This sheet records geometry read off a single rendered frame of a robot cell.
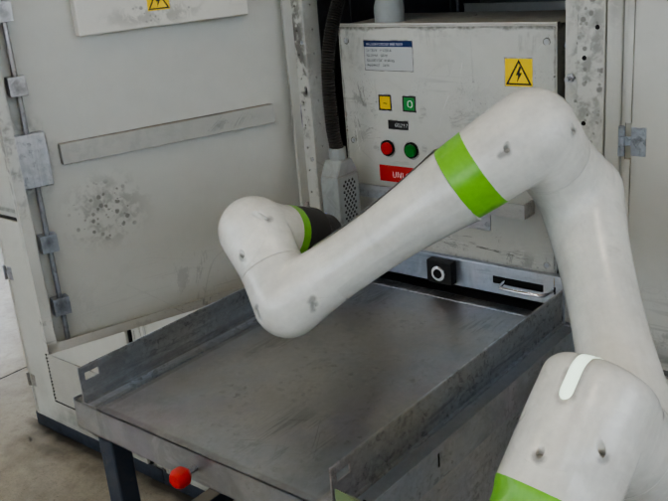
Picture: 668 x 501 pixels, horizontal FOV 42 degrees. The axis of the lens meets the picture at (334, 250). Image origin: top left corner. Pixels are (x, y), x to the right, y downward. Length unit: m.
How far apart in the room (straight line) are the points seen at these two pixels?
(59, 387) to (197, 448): 1.79
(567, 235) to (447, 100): 0.57
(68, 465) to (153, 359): 1.49
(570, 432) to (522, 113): 0.43
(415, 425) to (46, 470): 1.96
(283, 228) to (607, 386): 0.58
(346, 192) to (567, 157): 0.73
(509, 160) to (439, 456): 0.45
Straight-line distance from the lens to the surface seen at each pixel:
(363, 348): 1.63
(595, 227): 1.25
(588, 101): 1.56
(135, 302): 1.88
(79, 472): 3.05
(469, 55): 1.71
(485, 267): 1.79
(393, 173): 1.86
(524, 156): 1.17
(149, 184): 1.83
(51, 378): 3.16
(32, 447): 3.27
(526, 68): 1.65
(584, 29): 1.55
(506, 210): 1.69
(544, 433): 0.95
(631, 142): 1.52
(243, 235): 1.32
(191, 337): 1.71
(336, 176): 1.81
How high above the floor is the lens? 1.56
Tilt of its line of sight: 20 degrees down
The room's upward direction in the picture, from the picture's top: 5 degrees counter-clockwise
